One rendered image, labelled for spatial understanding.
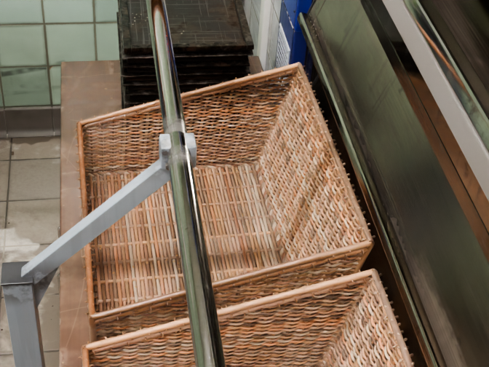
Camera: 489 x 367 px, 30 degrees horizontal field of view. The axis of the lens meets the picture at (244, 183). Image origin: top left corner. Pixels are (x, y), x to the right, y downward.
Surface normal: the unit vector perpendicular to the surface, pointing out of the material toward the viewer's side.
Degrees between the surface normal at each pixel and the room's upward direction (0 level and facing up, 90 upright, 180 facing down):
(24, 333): 90
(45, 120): 90
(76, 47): 90
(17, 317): 90
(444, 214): 70
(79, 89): 0
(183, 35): 0
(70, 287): 0
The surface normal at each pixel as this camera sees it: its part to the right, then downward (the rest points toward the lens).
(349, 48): -0.91, -0.22
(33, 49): 0.15, 0.65
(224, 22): 0.06, -0.77
